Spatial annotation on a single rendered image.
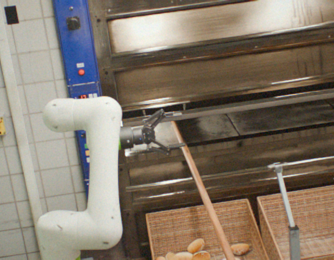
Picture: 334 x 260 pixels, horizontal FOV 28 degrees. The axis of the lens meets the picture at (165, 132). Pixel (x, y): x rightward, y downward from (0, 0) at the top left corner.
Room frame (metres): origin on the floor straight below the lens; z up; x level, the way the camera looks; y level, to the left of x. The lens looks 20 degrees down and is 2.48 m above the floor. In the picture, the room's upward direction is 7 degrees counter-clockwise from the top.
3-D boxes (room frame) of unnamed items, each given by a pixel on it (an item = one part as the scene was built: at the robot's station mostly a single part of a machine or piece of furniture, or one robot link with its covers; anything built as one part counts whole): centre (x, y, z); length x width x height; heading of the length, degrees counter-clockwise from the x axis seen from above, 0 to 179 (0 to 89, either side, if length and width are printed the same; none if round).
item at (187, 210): (2.99, -0.13, 0.72); 0.56 x 0.49 x 0.28; 93
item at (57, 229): (2.11, 0.40, 1.36); 0.16 x 0.13 x 0.19; 78
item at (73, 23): (3.18, 0.36, 1.92); 0.06 x 0.04 x 0.11; 94
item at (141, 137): (2.69, 0.09, 1.48); 0.09 x 0.07 x 0.08; 94
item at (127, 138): (2.69, 0.16, 1.48); 0.12 x 0.06 x 0.09; 4
